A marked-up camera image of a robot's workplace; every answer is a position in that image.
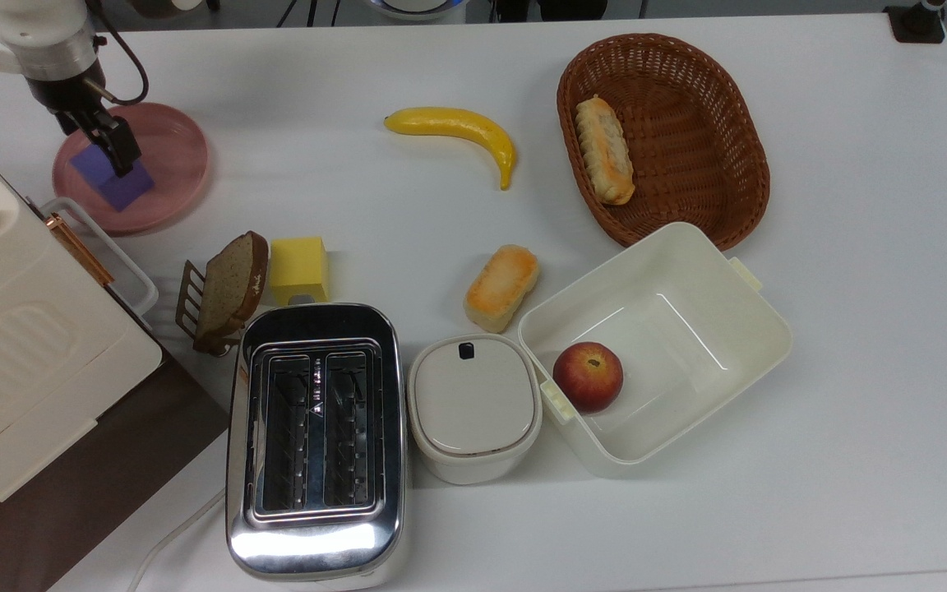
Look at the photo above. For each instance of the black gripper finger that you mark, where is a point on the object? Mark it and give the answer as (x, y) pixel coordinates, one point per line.
(71, 123)
(122, 148)

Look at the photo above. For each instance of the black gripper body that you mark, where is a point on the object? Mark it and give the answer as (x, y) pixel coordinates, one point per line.
(66, 94)

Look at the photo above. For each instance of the purple cube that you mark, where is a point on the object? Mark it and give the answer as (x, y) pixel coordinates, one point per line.
(124, 191)

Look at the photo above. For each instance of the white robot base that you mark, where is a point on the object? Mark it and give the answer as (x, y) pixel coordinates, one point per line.
(416, 6)

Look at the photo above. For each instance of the pink plate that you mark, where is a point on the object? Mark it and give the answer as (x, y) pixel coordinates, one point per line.
(173, 164)

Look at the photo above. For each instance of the copper latch strip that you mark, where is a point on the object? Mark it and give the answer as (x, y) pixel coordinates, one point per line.
(79, 249)

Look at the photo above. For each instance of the brown metal toast rack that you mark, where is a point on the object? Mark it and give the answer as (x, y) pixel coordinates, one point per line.
(188, 296)

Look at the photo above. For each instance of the brown bread slice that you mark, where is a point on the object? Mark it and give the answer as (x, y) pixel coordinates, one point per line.
(231, 288)

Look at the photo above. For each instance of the yellow butter block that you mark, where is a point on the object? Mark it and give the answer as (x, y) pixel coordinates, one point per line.
(297, 263)

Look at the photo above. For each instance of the black tripod legs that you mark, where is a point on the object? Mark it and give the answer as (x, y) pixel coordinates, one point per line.
(297, 10)

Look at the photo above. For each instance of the white oven appliance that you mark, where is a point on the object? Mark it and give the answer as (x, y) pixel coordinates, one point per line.
(30, 370)

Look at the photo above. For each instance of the yellow toy banana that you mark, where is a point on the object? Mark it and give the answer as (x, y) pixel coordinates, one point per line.
(457, 127)

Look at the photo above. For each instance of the chrome two-slot toaster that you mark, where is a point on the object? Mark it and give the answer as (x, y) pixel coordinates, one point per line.
(317, 436)

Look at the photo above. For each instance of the toasted orange bread roll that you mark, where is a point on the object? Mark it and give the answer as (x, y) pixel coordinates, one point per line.
(502, 288)

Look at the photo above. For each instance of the small white lidded container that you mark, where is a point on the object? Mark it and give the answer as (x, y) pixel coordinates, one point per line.
(473, 407)

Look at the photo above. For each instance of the long bread stick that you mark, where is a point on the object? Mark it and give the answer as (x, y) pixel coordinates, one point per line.
(605, 152)

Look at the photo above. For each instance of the red apple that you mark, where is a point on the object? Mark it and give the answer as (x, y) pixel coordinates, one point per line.
(588, 376)

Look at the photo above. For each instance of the brown wicker basket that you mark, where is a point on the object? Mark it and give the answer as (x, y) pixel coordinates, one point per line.
(687, 164)

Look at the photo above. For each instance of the white open plastic bin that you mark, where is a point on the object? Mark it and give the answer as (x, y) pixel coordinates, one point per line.
(687, 329)

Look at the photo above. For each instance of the black camera clamp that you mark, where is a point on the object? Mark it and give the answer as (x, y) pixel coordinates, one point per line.
(917, 23)

